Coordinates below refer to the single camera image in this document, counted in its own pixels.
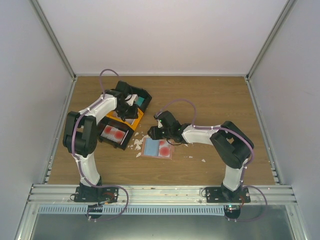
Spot yellow bin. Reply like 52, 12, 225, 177
106, 108, 144, 131

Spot black bin with red cards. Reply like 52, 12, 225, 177
97, 116, 134, 150

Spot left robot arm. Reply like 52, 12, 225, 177
62, 81, 139, 202

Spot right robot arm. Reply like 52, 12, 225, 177
147, 111, 255, 203

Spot teal cards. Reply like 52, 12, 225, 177
135, 96, 145, 107

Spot black bin with teal cards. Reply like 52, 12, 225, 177
114, 81, 152, 112

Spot red and white cards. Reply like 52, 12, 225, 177
100, 125, 127, 144

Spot white debris pile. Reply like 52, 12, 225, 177
127, 132, 148, 158

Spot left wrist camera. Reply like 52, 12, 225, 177
125, 94, 139, 106

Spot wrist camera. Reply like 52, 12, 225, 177
125, 94, 139, 106
153, 112, 162, 121

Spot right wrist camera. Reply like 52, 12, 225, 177
153, 112, 162, 121

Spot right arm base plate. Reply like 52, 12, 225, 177
204, 185, 251, 204

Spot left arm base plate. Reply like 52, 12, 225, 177
70, 184, 119, 204

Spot grey slotted cable duct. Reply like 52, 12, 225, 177
38, 204, 225, 217

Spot aluminium mounting rail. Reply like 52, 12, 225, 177
27, 184, 298, 205

